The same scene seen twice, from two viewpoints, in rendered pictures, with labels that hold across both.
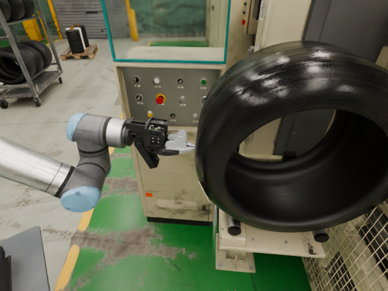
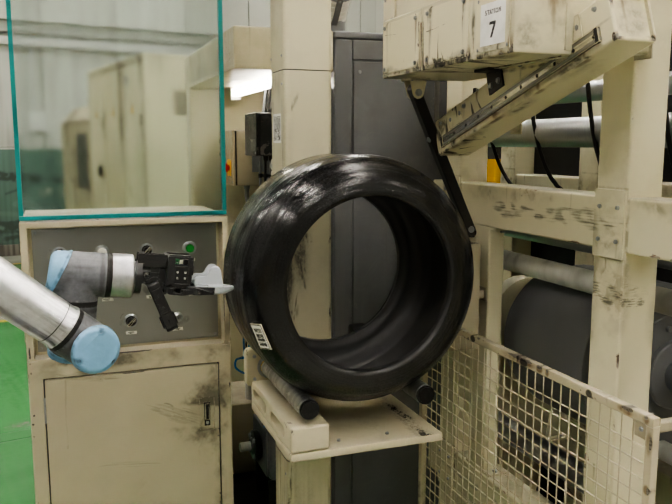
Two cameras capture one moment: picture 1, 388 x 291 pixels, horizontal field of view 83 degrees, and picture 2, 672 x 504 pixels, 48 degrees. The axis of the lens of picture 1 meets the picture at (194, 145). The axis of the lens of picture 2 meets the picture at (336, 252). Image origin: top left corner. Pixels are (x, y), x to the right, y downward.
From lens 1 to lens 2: 1.11 m
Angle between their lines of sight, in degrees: 36
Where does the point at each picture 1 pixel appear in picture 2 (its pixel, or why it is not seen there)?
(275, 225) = (361, 375)
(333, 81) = (368, 171)
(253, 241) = (340, 442)
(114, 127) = (123, 260)
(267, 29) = (289, 150)
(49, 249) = not seen: outside the picture
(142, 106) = not seen: hidden behind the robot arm
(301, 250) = (409, 435)
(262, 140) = (312, 313)
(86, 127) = (83, 262)
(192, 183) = (180, 484)
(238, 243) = (318, 437)
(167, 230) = not seen: outside the picture
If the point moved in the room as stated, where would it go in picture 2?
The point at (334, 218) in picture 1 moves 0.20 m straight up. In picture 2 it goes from (425, 344) to (427, 256)
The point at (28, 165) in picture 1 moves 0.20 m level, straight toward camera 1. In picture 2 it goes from (39, 290) to (136, 298)
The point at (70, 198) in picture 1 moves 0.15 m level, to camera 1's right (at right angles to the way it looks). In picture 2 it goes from (90, 339) to (172, 330)
